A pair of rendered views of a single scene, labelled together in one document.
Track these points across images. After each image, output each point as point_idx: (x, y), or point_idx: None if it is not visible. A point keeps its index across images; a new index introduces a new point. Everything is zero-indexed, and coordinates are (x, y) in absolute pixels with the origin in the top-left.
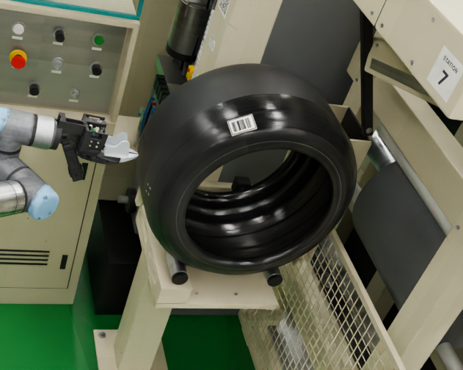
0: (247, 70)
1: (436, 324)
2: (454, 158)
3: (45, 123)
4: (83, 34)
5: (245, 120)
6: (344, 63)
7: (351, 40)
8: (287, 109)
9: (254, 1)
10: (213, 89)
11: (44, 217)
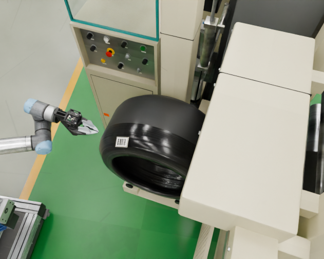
0: (150, 103)
1: None
2: None
3: (48, 112)
4: (135, 44)
5: (124, 140)
6: None
7: None
8: (150, 139)
9: (172, 57)
10: (127, 111)
11: (44, 154)
